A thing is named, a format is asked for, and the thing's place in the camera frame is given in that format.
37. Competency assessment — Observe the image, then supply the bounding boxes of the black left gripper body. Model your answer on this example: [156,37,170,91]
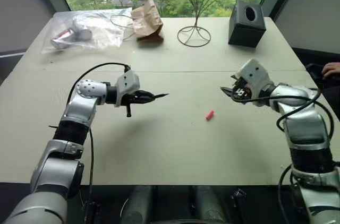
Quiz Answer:
[124,90,155,118]

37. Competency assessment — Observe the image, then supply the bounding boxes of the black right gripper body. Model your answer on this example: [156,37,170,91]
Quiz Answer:
[230,79,253,105]

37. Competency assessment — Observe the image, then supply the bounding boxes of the bystander bare hand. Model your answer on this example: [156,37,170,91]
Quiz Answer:
[321,62,340,79]

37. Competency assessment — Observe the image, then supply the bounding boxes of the black tissue box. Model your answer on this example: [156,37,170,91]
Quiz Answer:
[227,0,267,48]

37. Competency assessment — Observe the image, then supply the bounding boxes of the clear plastic bag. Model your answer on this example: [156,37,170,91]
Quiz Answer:
[41,7,133,55]

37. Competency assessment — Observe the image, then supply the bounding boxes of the brown paper bag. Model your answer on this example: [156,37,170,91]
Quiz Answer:
[130,0,165,43]

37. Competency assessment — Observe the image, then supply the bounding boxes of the bystander dark trousers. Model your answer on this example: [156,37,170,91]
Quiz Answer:
[317,75,340,125]

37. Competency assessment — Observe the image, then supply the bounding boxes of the red and silver can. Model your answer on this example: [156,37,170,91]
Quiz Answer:
[50,29,74,49]

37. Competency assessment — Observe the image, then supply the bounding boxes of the black table clamp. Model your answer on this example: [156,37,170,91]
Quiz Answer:
[230,188,248,209]

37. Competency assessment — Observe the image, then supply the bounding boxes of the grey rounded shape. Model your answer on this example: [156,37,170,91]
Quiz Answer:
[195,185,232,224]

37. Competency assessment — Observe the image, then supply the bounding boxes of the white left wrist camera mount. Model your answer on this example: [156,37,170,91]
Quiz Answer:
[114,70,141,108]

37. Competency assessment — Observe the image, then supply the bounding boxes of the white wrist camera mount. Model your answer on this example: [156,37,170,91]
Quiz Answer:
[229,58,275,107]
[114,70,141,108]

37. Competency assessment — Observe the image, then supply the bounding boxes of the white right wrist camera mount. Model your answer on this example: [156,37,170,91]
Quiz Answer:
[229,58,275,107]

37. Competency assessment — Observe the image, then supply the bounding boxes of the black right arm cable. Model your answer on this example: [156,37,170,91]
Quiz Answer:
[230,88,335,140]

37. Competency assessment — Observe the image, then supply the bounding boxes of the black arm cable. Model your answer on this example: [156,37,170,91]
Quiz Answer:
[66,62,132,217]
[230,88,335,140]

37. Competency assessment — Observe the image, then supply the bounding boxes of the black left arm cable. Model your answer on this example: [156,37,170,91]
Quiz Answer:
[66,62,132,217]

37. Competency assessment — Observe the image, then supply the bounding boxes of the metal wire stand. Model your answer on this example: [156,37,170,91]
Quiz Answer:
[177,0,228,47]

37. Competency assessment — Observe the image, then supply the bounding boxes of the black right elbow cable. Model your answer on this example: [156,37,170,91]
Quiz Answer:
[277,165,295,209]

